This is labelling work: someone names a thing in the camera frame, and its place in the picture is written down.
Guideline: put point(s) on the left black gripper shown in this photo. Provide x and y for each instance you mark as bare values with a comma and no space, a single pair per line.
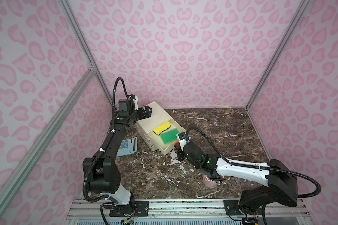
143,112

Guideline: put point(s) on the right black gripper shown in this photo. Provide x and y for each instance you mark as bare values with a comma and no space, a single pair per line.
181,150

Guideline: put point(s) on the yellow sponge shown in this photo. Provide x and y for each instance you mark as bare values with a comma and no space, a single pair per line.
165,126

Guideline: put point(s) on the cream plastic drawer cabinet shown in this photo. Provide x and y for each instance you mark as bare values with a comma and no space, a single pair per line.
146,126

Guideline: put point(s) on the green sponge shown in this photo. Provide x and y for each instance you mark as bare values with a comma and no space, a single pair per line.
169,136

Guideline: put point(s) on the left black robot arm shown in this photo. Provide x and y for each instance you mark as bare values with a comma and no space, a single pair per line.
102,179

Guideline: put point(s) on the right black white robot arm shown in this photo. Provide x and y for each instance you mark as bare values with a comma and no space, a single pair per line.
278,184

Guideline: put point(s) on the light blue calculator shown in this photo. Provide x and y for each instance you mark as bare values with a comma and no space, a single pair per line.
127,147

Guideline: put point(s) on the pink pencil cup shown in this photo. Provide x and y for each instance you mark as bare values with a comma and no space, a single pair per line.
212,182

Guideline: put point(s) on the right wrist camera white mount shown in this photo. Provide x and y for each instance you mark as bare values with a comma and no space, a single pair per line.
183,140

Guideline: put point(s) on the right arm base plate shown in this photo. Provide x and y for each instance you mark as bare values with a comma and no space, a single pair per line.
242,208

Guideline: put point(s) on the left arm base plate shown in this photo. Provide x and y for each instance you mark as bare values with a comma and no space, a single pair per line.
136,208

